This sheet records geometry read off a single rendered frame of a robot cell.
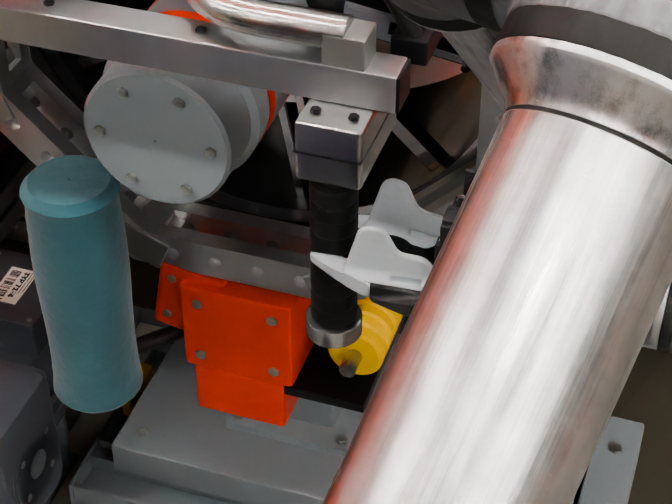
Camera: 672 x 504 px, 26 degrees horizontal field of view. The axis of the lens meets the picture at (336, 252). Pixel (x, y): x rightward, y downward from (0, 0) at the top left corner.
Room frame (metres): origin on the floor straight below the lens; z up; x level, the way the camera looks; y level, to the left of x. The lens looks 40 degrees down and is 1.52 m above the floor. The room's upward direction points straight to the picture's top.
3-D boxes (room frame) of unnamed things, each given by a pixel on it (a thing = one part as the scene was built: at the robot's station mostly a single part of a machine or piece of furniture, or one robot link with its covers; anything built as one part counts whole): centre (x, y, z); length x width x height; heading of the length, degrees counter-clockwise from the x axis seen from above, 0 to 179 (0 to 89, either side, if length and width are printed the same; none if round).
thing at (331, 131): (0.86, -0.01, 0.93); 0.09 x 0.05 x 0.05; 162
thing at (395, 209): (0.85, -0.04, 0.85); 0.09 x 0.03 x 0.06; 63
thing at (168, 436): (1.27, 0.03, 0.32); 0.40 x 0.30 x 0.28; 72
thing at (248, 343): (1.15, 0.08, 0.48); 0.16 x 0.12 x 0.17; 162
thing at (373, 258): (0.80, -0.02, 0.85); 0.09 x 0.03 x 0.06; 80
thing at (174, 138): (1.04, 0.11, 0.85); 0.21 x 0.14 x 0.14; 162
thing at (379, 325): (1.17, -0.06, 0.51); 0.29 x 0.06 x 0.06; 162
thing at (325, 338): (0.83, 0.00, 0.83); 0.04 x 0.04 x 0.16
